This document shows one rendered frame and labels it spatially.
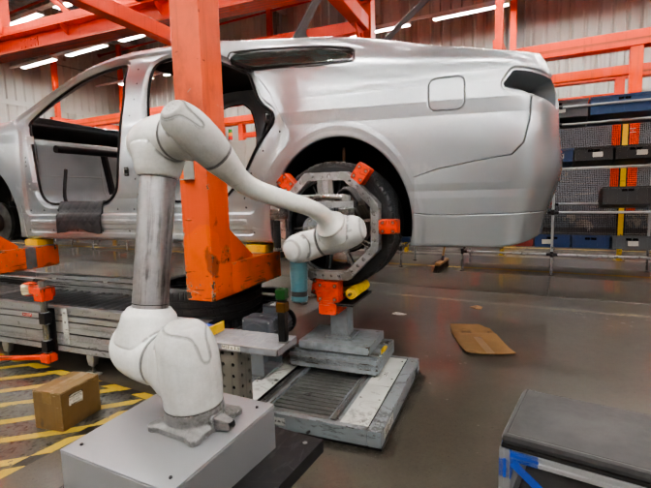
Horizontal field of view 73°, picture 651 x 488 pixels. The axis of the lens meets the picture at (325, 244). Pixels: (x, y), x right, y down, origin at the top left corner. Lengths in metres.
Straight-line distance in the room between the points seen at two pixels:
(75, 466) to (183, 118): 0.89
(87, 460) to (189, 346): 0.35
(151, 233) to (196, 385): 0.44
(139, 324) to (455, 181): 1.54
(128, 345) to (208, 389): 0.27
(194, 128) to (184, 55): 1.06
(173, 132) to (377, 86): 1.35
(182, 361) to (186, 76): 1.42
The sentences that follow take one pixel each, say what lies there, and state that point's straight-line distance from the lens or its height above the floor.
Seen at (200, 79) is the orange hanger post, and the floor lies 1.53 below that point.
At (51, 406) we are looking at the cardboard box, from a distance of 2.40.
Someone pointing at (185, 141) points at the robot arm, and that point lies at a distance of 1.23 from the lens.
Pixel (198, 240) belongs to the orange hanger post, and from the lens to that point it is 2.16.
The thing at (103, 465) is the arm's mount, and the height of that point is 0.41.
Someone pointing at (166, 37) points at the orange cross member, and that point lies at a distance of 5.20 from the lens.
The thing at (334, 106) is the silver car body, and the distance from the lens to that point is 2.40.
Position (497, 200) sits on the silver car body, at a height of 0.96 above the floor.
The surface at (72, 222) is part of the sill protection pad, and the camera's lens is 3.58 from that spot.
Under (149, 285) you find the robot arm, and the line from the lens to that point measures 1.33.
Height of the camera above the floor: 1.02
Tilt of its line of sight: 7 degrees down
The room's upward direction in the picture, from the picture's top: 1 degrees counter-clockwise
